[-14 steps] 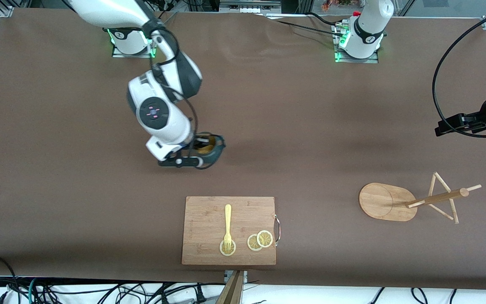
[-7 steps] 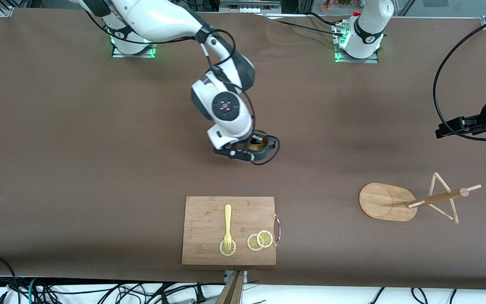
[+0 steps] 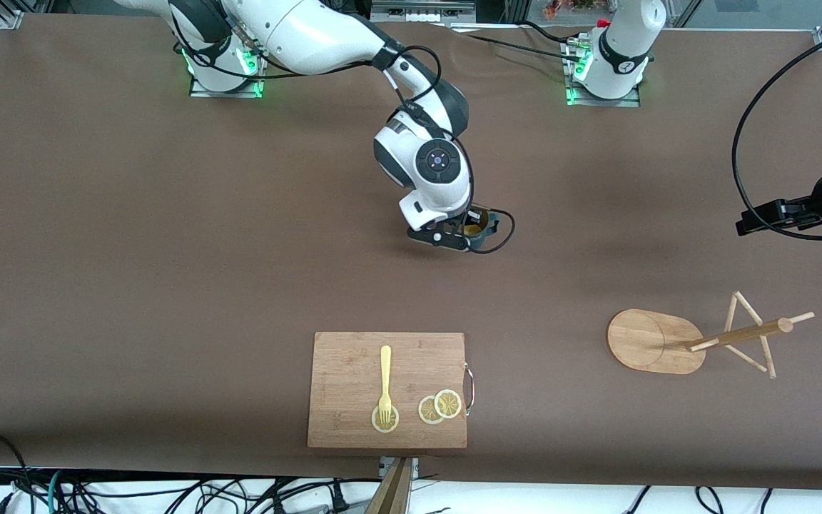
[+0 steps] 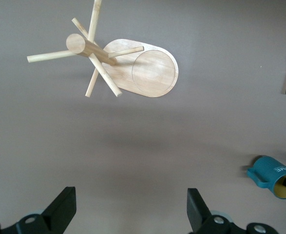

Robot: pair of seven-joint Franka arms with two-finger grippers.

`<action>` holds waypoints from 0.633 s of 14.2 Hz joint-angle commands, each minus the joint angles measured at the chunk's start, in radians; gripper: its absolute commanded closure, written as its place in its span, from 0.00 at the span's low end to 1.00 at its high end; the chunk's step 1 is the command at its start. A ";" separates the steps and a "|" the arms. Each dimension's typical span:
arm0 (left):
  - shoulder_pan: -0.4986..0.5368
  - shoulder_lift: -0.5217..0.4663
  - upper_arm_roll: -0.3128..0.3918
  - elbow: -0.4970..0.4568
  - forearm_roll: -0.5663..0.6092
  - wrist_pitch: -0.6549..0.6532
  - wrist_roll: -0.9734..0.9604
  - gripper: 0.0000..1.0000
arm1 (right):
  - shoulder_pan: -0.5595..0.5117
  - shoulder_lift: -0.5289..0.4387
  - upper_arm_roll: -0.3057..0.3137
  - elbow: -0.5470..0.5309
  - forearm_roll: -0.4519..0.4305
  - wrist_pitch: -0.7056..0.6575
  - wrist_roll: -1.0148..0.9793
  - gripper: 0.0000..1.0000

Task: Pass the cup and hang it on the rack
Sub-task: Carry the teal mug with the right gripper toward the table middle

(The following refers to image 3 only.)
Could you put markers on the wooden mug rack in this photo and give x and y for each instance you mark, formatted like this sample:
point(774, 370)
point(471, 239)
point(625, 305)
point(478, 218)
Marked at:
point(646, 343)

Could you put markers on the yellow plastic fork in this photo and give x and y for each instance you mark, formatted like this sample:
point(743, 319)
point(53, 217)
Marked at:
point(385, 364)

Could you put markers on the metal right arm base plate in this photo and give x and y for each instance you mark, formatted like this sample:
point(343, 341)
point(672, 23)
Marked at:
point(200, 89)

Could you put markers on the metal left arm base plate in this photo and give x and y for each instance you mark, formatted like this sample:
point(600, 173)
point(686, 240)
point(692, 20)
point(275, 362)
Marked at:
point(628, 102)

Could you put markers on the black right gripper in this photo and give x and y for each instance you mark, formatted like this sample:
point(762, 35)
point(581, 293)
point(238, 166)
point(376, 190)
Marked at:
point(468, 220)

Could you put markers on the brown table mat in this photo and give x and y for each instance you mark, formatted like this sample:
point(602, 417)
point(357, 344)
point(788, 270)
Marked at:
point(168, 214)

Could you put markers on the lemon slice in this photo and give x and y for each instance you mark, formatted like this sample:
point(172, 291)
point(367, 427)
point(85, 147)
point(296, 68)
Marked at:
point(448, 404)
point(394, 421)
point(427, 411)

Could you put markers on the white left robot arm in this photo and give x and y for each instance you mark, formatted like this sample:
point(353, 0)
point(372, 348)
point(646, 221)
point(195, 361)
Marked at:
point(621, 50)

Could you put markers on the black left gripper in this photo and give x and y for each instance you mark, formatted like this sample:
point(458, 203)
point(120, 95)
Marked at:
point(798, 211)

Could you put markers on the white power strip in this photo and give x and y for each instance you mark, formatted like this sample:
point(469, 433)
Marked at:
point(422, 11)

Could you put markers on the orange red decoration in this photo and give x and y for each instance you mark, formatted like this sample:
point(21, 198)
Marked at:
point(568, 7)

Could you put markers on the wooden beam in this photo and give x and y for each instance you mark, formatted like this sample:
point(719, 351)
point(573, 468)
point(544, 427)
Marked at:
point(391, 492)

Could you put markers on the teal mug yellow inside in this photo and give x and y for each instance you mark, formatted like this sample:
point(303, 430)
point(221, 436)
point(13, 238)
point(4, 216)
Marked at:
point(474, 230)

